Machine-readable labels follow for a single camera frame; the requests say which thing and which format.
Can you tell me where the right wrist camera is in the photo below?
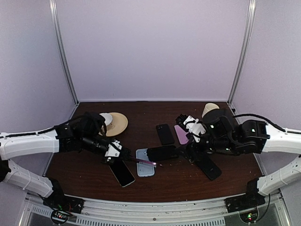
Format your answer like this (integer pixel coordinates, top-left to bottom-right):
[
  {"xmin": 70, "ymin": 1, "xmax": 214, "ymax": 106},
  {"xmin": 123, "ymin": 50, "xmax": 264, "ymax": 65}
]
[{"xmin": 183, "ymin": 115, "xmax": 206, "ymax": 143}]

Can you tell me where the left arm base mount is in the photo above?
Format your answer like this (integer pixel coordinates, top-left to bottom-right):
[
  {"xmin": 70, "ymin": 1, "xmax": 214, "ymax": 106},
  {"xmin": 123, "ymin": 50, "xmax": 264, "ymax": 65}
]
[{"xmin": 40, "ymin": 178, "xmax": 84, "ymax": 219}]

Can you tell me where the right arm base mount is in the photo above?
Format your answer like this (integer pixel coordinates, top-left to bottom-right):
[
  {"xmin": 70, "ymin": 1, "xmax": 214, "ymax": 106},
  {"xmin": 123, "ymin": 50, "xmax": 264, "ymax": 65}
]
[{"xmin": 224, "ymin": 178, "xmax": 271, "ymax": 225}]

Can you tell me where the cream ribbed mug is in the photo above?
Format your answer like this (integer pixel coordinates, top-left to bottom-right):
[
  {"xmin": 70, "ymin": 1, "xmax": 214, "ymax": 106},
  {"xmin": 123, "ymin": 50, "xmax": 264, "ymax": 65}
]
[{"xmin": 202, "ymin": 103, "xmax": 220, "ymax": 118}]

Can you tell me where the light blue phone case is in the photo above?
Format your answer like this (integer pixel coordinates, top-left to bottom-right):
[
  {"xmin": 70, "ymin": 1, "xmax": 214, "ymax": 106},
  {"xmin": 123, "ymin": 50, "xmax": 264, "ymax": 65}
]
[{"xmin": 135, "ymin": 148, "xmax": 156, "ymax": 178}]

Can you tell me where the white teacup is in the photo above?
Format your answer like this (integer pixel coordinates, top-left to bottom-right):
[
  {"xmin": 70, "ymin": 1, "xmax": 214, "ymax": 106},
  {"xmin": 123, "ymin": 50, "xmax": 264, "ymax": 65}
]
[{"xmin": 99, "ymin": 113, "xmax": 113, "ymax": 126}]

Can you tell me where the black screen bare phone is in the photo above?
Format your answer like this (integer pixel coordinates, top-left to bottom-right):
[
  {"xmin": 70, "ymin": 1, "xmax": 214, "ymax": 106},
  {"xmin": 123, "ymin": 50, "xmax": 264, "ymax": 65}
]
[{"xmin": 109, "ymin": 161, "xmax": 135, "ymax": 187}]

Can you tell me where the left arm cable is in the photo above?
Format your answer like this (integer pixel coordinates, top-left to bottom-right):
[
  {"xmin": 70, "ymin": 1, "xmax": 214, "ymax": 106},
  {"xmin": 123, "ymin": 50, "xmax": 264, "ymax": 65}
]
[{"xmin": 0, "ymin": 115, "xmax": 85, "ymax": 139}]

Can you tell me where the beige saucer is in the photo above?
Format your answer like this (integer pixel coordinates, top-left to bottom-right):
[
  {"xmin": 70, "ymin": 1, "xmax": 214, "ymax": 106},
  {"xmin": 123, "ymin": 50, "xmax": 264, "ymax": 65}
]
[{"xmin": 106, "ymin": 112, "xmax": 128, "ymax": 137}]

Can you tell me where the aluminium post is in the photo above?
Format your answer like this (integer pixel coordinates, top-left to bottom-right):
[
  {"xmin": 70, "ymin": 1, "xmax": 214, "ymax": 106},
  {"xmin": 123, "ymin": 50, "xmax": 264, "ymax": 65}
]
[
  {"xmin": 49, "ymin": 0, "xmax": 79, "ymax": 105},
  {"xmin": 227, "ymin": 0, "xmax": 256, "ymax": 106}
]

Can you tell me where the right aluminium post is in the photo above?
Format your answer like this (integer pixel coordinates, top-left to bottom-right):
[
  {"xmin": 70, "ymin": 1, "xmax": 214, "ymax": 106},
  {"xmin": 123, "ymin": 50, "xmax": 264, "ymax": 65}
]
[{"xmin": 227, "ymin": 0, "xmax": 256, "ymax": 106}]

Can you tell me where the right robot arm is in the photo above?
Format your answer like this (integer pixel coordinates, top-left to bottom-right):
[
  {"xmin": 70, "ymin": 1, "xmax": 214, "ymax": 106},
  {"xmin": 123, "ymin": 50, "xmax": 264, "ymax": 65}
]
[{"xmin": 175, "ymin": 109, "xmax": 301, "ymax": 208}]

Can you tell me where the black phone case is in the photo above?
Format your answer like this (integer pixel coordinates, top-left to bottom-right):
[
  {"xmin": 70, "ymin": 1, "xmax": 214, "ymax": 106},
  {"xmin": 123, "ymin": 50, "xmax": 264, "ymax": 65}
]
[
  {"xmin": 195, "ymin": 153, "xmax": 222, "ymax": 181},
  {"xmin": 146, "ymin": 145, "xmax": 179, "ymax": 162}
]

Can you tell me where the black cased phone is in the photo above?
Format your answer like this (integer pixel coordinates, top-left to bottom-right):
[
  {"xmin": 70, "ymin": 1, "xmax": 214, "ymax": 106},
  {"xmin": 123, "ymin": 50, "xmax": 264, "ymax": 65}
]
[{"xmin": 156, "ymin": 124, "xmax": 174, "ymax": 145}]

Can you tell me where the pink edged bare phone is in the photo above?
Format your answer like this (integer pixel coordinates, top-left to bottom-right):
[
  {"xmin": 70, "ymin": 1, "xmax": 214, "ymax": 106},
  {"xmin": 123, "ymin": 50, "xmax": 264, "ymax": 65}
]
[{"xmin": 129, "ymin": 157, "xmax": 157, "ymax": 167}]

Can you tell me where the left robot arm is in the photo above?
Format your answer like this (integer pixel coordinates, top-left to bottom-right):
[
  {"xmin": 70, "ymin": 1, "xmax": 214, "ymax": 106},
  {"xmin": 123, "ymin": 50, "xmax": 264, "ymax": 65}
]
[{"xmin": 0, "ymin": 112, "xmax": 130, "ymax": 209}]

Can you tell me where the aluminium front rail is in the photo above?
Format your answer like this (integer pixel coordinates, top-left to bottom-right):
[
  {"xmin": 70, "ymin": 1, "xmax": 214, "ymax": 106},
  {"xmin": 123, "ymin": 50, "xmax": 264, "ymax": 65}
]
[{"xmin": 23, "ymin": 192, "xmax": 290, "ymax": 226}]

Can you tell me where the left aluminium post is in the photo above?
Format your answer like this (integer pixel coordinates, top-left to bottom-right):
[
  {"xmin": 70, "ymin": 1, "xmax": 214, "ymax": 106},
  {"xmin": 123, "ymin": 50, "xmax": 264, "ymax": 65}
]
[{"xmin": 49, "ymin": 0, "xmax": 79, "ymax": 105}]

